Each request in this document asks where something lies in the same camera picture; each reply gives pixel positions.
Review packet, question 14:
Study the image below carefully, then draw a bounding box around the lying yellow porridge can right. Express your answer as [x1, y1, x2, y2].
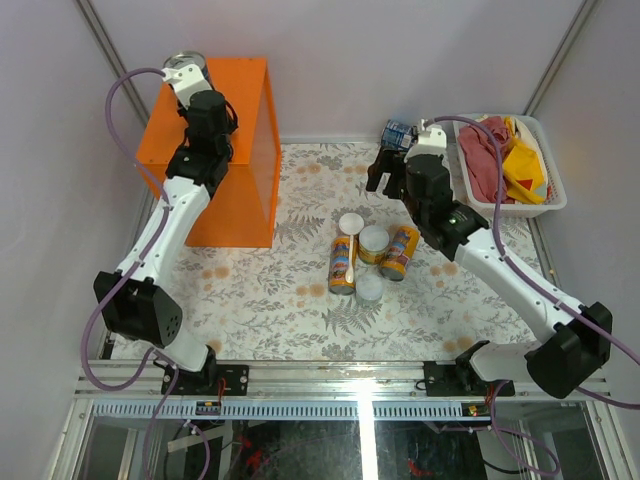
[379, 226, 420, 281]

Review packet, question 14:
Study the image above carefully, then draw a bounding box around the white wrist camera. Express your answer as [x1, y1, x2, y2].
[407, 119, 447, 158]
[162, 64, 213, 108]

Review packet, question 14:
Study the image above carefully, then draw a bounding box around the yellow cloth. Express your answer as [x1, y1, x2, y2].
[503, 116, 548, 205]

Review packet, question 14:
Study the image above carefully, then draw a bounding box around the blue tin can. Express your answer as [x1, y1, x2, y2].
[163, 50, 212, 85]
[380, 120, 417, 152]

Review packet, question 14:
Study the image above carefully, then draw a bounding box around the aluminium mounting rail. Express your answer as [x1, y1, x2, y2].
[74, 360, 611, 402]

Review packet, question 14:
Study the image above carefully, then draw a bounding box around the pink cloth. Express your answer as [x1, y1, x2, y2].
[457, 116, 512, 204]

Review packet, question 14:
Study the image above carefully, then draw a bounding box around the lying yellow can with spoon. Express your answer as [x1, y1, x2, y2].
[328, 235, 357, 296]

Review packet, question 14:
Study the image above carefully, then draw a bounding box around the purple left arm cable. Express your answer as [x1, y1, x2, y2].
[79, 68, 181, 392]

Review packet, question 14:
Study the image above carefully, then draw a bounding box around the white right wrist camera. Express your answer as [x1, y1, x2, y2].
[407, 119, 447, 158]

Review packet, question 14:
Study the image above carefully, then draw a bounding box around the orange wooden box shelf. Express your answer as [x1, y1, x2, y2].
[136, 58, 282, 248]

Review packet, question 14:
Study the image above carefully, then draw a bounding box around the rear can white lid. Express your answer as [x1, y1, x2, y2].
[338, 212, 365, 236]

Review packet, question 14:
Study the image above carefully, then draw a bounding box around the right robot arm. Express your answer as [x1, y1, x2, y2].
[366, 147, 613, 399]

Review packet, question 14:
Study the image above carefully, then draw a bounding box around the upright yellow can white lid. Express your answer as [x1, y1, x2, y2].
[358, 225, 390, 265]

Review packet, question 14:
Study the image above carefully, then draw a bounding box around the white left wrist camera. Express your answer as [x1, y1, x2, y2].
[162, 64, 213, 108]

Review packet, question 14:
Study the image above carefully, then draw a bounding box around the lying blue tin can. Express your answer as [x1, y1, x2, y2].
[380, 120, 417, 152]

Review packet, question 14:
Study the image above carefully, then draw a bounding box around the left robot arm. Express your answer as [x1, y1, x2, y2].
[94, 90, 237, 395]

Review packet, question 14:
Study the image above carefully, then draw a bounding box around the white plastic basket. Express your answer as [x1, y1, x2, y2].
[453, 114, 567, 218]

